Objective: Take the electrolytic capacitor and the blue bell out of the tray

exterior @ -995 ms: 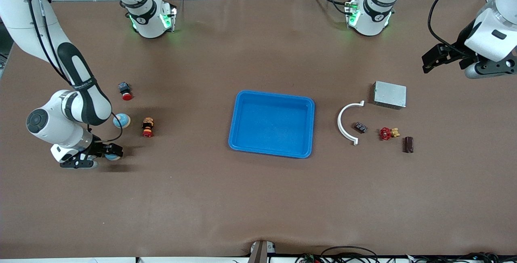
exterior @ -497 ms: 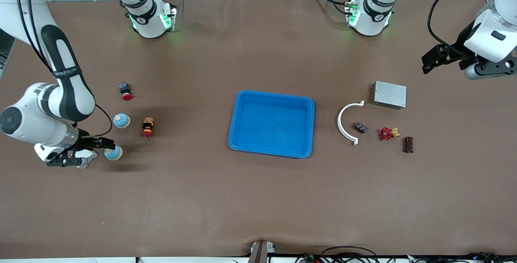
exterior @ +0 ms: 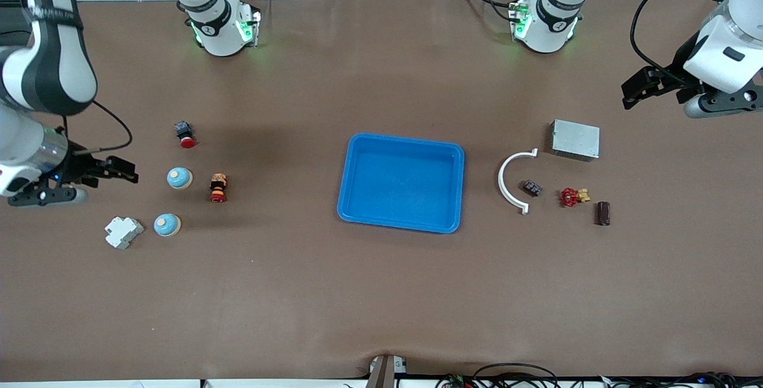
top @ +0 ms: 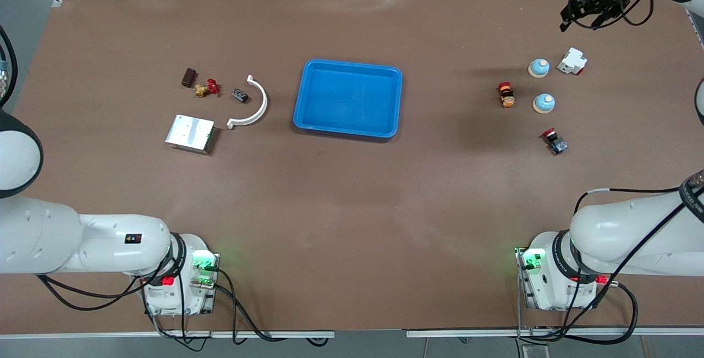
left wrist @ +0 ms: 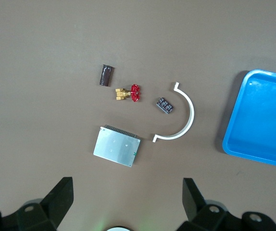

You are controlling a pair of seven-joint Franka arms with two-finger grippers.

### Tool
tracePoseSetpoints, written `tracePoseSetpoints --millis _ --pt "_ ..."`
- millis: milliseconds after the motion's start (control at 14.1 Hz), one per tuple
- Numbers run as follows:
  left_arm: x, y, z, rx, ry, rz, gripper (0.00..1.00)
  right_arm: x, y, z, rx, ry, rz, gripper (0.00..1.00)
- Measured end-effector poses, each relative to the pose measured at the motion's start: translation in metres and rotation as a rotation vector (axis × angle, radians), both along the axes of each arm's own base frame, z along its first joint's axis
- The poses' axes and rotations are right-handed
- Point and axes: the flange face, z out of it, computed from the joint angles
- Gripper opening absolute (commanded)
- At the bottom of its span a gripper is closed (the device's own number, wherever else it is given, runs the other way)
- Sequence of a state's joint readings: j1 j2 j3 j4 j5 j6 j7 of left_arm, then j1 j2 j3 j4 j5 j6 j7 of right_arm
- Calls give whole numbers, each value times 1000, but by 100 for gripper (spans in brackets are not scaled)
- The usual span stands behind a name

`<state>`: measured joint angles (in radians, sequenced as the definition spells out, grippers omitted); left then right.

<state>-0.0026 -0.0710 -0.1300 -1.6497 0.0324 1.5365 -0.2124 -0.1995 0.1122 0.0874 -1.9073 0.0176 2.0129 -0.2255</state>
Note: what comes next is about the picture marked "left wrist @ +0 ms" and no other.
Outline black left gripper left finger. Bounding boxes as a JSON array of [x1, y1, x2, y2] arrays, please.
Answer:
[[0, 177, 74, 231]]

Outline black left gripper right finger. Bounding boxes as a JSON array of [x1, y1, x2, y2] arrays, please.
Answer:
[[176, 178, 276, 231]]

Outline brown capacitor with white print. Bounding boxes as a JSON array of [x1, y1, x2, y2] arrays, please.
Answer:
[[156, 96, 176, 115]]

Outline plain glossy brown capacitor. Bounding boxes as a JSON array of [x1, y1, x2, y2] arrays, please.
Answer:
[[99, 64, 115, 87]]

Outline silver perforated metal box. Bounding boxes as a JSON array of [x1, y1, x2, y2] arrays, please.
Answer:
[[93, 124, 141, 167]]

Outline blue plastic tray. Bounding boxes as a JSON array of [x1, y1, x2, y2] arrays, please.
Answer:
[[222, 69, 276, 170]]

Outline brass valve with red handwheel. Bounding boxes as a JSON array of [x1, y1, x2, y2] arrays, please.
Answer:
[[115, 83, 141, 103]]

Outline white curved plastic bracket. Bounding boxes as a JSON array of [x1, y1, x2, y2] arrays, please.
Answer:
[[151, 81, 195, 143]]

